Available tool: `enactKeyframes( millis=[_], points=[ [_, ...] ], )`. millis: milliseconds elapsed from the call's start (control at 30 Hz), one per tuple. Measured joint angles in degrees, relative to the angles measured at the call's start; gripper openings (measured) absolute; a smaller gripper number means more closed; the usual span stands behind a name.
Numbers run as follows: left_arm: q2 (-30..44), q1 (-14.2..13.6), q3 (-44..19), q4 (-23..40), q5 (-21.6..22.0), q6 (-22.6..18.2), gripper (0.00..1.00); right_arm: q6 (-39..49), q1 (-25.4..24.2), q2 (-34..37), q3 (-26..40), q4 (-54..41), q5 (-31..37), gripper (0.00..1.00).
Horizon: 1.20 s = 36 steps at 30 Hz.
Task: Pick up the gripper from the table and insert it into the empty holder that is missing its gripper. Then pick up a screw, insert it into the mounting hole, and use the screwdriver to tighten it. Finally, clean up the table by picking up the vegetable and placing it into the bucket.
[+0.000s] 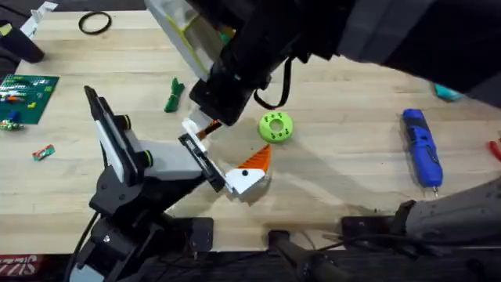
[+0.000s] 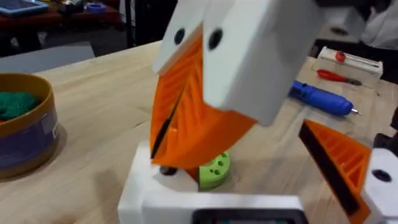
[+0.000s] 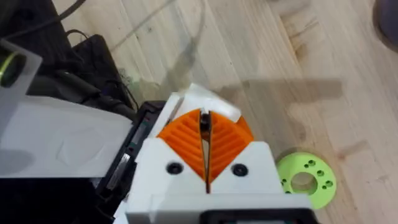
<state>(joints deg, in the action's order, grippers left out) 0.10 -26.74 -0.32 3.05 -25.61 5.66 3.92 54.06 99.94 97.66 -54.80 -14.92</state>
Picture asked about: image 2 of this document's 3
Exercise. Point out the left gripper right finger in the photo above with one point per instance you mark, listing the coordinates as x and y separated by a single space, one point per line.
348 155

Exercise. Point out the dark red side table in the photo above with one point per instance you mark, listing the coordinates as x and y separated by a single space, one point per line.
62 19

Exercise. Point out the blue electric screwdriver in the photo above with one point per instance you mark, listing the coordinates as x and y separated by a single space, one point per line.
323 99

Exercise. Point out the green disc with holes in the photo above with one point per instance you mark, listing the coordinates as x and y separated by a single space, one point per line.
216 171

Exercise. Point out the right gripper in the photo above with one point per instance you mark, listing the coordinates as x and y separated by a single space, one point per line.
345 14

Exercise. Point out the round tub with toys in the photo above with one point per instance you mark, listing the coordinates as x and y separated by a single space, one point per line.
25 130

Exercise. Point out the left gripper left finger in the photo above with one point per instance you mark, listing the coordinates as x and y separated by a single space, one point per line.
155 186

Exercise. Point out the white box with red knob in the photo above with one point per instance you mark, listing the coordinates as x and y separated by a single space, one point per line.
354 63

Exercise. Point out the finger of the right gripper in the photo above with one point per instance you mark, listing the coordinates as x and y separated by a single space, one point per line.
248 62
174 56

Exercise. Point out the blue tray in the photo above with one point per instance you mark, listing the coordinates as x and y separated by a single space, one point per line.
21 7

